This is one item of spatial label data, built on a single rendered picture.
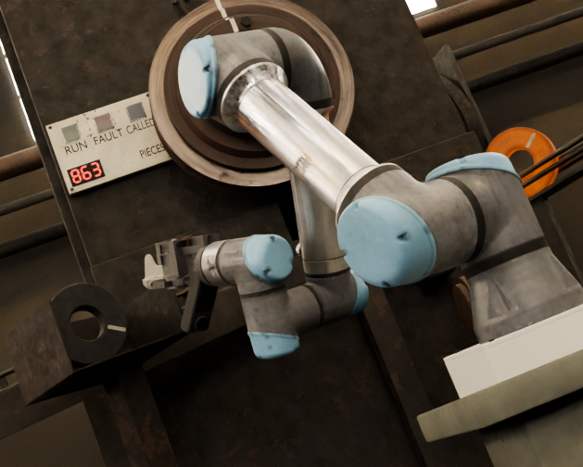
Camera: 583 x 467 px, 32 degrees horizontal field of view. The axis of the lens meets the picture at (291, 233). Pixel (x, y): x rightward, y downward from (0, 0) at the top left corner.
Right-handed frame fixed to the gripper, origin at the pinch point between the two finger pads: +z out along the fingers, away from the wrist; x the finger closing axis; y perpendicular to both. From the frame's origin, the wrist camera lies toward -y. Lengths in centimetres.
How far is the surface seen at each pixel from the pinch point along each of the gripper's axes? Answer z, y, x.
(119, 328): 9.0, -7.3, 2.2
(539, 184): -32, 6, -79
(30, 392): 21.4, -16.3, 15.5
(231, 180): 21.7, 17.8, -40.9
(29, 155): 550, 86, -287
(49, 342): 11.0, -7.1, 15.5
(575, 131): 329, 39, -697
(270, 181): 16, 16, -47
